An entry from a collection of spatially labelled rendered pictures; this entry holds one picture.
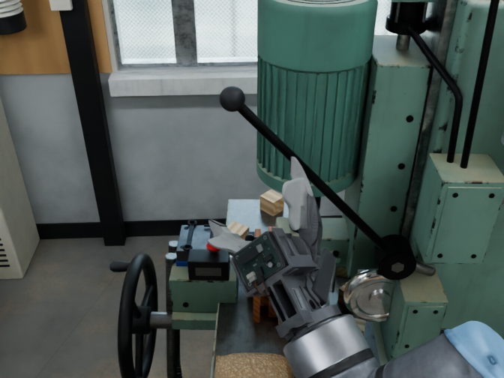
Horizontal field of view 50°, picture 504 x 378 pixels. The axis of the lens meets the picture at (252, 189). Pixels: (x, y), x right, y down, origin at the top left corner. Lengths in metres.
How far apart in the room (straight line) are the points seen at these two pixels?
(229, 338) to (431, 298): 0.38
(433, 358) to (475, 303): 0.53
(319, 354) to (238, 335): 0.48
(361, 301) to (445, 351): 0.45
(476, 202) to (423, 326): 0.24
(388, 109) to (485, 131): 0.14
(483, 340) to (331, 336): 0.16
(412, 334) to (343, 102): 0.40
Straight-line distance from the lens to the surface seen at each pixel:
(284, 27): 0.78
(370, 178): 0.91
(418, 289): 0.94
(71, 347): 2.34
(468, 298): 1.07
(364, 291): 0.97
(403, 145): 0.89
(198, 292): 1.12
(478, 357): 0.54
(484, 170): 0.84
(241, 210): 1.37
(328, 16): 0.77
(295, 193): 0.66
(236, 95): 0.73
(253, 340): 1.06
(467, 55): 0.80
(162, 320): 1.22
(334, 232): 1.04
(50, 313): 2.49
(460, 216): 0.83
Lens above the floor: 1.71
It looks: 34 degrees down
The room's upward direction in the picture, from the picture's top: straight up
